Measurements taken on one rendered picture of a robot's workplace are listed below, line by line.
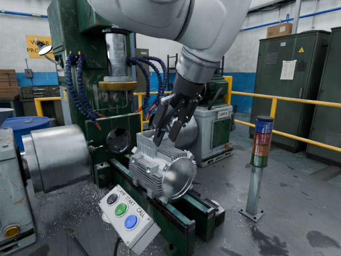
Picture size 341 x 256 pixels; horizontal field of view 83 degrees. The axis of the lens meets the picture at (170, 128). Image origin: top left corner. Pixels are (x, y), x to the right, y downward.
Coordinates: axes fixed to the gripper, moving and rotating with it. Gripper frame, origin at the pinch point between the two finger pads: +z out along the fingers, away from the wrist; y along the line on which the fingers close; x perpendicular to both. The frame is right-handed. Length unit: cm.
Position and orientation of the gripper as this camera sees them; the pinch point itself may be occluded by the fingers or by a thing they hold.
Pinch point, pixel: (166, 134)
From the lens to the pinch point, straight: 59.2
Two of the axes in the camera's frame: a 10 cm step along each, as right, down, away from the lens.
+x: 5.5, 6.7, -5.0
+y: -7.8, 1.8, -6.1
